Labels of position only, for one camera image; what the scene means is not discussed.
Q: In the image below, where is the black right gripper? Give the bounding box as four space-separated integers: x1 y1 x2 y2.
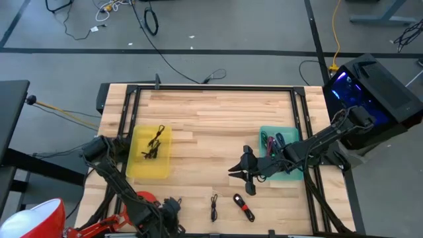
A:
227 145 287 196

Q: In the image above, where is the green braided cable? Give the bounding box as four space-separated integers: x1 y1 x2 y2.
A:
260 130 270 157

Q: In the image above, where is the thick black cable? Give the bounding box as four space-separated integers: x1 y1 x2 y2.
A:
232 192 256 223

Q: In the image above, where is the thin black USB cable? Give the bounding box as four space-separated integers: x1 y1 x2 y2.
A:
210 193 219 223

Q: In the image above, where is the yellow plastic bin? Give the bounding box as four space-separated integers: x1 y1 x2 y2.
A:
125 124 173 180

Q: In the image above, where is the teal plastic bin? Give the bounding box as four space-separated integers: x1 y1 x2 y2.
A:
258 125 305 182

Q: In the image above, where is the black box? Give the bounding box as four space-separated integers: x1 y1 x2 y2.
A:
95 82 111 116

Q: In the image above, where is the red desk lamp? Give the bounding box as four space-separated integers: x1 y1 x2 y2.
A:
0 190 159 238

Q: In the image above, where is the black computer tower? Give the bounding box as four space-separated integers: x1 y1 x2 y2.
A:
322 53 423 151

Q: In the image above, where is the yellow rod with black knob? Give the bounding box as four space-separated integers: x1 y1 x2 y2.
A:
25 94 100 130

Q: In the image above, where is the black desk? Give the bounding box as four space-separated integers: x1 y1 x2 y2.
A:
0 79 85 216

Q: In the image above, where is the grey desk leg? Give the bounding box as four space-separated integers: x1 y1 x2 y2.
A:
349 0 420 28

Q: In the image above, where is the black metal rig frame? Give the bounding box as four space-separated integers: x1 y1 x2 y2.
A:
117 84 333 236

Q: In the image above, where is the black looped floor cable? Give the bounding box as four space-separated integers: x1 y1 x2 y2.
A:
298 59 328 87

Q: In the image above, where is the long black floor cable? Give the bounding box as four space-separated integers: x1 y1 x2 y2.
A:
130 0 228 85

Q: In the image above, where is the yellow extension cable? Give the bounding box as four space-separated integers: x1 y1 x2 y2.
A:
329 0 343 73

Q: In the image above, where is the coiled black floor cable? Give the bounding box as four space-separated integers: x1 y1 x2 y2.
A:
143 6 160 37

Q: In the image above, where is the thin black floor cable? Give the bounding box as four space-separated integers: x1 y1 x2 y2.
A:
62 0 108 42

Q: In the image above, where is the white cable bundle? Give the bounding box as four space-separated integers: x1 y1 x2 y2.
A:
95 0 132 23

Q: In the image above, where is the black cable bundle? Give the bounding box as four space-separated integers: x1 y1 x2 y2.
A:
392 17 423 54

